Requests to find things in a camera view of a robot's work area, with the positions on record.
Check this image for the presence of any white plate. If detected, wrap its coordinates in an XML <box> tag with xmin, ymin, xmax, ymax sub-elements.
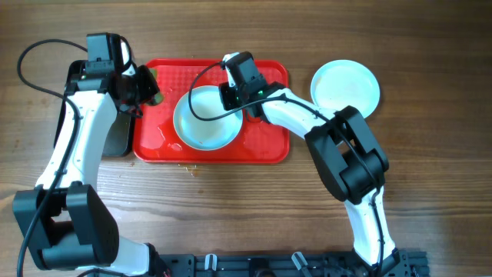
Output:
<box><xmin>310</xmin><ymin>59</ymin><xmax>381</xmax><ymax>118</ymax></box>
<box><xmin>173</xmin><ymin>85</ymin><xmax>243</xmax><ymax>151</ymax></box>

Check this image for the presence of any green yellow sponge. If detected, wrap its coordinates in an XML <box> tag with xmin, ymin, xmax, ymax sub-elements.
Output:
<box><xmin>147</xmin><ymin>68</ymin><xmax>164</xmax><ymax>106</ymax></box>

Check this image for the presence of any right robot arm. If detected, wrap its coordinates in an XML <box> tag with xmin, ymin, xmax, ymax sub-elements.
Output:
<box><xmin>219</xmin><ymin>82</ymin><xmax>397</xmax><ymax>276</ymax></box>

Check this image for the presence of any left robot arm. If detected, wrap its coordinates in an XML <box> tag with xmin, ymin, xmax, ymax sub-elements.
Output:
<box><xmin>13</xmin><ymin>65</ymin><xmax>169</xmax><ymax>276</ymax></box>

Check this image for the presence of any red plastic tray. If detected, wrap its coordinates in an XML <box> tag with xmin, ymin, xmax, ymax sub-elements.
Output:
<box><xmin>133</xmin><ymin>58</ymin><xmax>290</xmax><ymax>164</ymax></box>

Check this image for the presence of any black rectangular basin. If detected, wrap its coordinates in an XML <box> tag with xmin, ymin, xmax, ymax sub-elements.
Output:
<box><xmin>53</xmin><ymin>60</ymin><xmax>135</xmax><ymax>157</ymax></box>

